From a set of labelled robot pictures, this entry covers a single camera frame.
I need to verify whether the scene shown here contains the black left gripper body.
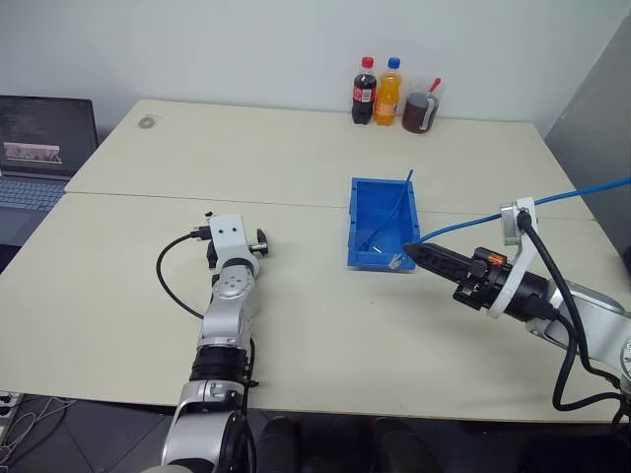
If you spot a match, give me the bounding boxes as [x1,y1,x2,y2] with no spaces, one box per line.
[205,227,271,270]

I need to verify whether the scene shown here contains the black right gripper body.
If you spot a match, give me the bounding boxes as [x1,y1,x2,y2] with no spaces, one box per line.
[452,247,515,311]

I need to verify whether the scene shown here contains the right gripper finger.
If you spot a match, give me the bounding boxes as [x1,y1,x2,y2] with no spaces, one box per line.
[402,244,473,289]
[402,240,478,273]

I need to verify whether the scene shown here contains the thick blue network cable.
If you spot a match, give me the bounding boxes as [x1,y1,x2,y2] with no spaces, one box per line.
[417,175,631,245]

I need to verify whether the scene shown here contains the blue plastic bin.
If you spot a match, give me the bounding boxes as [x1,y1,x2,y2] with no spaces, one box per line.
[344,175,424,272]

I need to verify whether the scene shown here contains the clear jar brown contents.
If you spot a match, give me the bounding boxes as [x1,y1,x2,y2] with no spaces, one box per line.
[401,76,445,135]

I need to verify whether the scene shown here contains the orange soda bottle blue cap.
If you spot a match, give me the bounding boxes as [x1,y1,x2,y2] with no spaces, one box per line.
[373,56,402,127]

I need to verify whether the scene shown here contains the cola bottle red cap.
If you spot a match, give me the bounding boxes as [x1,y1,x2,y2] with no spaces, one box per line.
[350,56,379,126]

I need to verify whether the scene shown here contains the grey partition panel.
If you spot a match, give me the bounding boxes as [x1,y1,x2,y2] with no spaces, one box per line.
[541,9,631,257]

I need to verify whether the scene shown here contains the dark open laptop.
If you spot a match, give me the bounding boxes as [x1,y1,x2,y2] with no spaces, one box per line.
[0,95,100,247]

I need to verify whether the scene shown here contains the white power strip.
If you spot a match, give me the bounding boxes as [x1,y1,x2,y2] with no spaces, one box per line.
[0,391,25,444]

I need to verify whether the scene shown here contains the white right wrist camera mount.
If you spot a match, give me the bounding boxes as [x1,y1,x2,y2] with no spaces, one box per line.
[498,196,543,319]

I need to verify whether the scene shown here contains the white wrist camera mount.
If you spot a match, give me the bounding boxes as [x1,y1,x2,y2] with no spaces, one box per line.
[206,213,246,262]
[498,196,543,319]

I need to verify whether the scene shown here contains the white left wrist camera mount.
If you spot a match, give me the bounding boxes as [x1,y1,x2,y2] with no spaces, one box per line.
[206,213,246,262]

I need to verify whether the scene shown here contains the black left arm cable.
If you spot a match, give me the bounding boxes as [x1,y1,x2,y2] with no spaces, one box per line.
[155,225,211,320]

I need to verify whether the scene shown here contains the thin blue cable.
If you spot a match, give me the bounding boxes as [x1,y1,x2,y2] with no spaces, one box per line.
[365,168,415,248]

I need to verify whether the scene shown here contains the loose grey floor wires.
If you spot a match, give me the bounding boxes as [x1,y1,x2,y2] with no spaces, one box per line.
[0,396,78,467]

